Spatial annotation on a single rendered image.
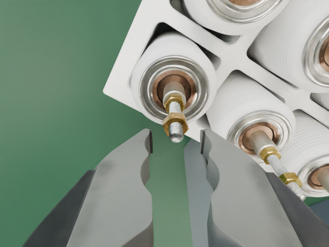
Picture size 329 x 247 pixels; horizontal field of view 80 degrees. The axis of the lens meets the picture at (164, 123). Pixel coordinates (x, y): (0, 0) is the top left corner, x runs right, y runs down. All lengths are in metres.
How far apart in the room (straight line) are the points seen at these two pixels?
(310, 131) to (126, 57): 0.27
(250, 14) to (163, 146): 0.42
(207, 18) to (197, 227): 0.31
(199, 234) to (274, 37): 0.30
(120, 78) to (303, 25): 0.22
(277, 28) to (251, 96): 0.08
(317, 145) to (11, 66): 0.61
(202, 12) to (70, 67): 0.37
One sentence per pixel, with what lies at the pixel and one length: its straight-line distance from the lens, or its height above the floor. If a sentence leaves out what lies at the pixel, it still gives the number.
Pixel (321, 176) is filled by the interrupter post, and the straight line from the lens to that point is 0.34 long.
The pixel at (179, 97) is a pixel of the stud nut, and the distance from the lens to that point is 0.18.
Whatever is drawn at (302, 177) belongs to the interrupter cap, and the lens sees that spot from 0.33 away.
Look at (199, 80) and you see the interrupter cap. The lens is 0.21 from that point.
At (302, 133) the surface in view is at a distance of 0.34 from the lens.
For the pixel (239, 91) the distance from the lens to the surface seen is 0.28.
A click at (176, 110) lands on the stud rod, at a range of 0.16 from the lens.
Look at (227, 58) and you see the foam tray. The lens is 0.29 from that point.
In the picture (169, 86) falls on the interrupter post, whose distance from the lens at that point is 0.20.
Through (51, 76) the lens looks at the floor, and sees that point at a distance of 0.55.
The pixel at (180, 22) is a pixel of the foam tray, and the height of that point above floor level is 0.18.
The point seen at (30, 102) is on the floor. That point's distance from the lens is 0.61.
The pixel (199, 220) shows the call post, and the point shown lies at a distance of 0.38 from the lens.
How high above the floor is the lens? 0.45
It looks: 61 degrees down
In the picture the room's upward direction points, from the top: 177 degrees counter-clockwise
